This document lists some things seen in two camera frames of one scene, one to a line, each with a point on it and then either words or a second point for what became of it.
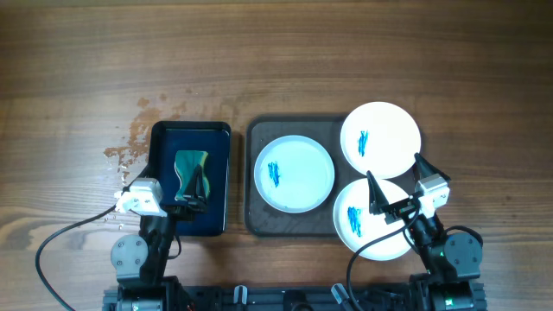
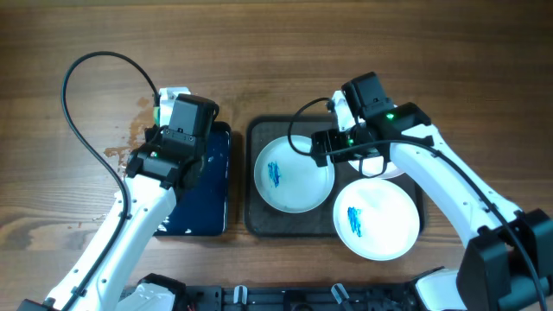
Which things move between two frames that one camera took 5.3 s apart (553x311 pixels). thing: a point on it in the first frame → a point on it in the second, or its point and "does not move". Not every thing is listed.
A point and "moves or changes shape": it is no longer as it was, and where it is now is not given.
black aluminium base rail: x=294 y=299 does not move
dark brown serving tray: x=262 y=219 does not move
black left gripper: x=181 y=212 → x=153 y=134
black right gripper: x=379 y=203 → x=333 y=136
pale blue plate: x=294 y=174 does not move
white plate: x=354 y=224 does not move
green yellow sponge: x=187 y=162 moves or changes shape
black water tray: x=166 y=137 does not move
